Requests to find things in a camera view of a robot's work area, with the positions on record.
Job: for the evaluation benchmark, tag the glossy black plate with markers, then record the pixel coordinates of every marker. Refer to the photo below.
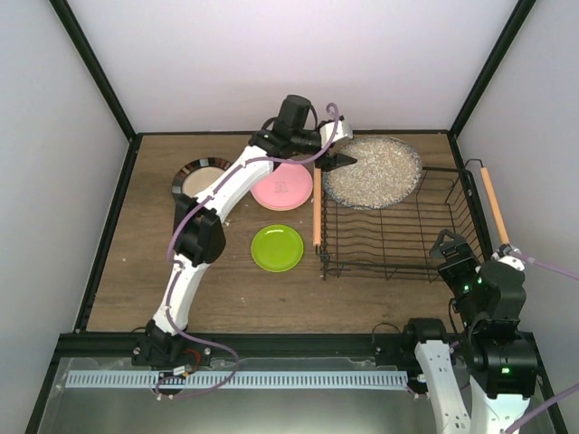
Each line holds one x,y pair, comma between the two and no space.
176,186

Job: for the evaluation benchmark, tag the speckled grey large plate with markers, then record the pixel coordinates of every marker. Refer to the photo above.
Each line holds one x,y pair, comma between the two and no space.
385,172

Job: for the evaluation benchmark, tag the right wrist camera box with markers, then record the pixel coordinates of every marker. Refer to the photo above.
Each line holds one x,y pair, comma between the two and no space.
507,254

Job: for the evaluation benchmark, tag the pink plate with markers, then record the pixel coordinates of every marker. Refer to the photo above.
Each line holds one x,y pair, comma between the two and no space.
288,185

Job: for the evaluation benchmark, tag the left wooden rack handle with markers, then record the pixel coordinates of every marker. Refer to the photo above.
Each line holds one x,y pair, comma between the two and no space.
317,207

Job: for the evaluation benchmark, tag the right wooden rack handle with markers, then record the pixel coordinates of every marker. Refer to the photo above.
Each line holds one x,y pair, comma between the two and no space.
494,206

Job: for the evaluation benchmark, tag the black cage frame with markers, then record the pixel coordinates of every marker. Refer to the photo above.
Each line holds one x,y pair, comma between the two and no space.
71,25

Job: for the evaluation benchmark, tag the white slotted cable duct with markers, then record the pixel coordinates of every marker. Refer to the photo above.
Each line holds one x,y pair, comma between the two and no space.
359,380

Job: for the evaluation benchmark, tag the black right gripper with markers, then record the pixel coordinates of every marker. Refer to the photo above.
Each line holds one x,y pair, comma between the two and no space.
448,270

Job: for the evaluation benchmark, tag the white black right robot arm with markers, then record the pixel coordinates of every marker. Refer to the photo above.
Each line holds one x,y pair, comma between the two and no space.
485,382

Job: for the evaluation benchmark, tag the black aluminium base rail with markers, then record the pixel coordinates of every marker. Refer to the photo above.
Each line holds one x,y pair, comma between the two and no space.
387,349

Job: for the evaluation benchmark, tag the green plate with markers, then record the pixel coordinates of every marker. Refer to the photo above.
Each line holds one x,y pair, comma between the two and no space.
277,248

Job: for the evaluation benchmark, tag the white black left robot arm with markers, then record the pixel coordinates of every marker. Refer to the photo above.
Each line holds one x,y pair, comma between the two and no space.
198,238

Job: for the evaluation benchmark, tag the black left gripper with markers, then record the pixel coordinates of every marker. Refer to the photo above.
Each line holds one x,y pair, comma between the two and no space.
327,161

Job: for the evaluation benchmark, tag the black wire dish rack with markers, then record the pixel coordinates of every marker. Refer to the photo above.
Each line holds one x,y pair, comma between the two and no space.
395,242

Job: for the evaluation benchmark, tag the wooden rack handle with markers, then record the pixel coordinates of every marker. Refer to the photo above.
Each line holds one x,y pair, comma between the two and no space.
494,206
317,207

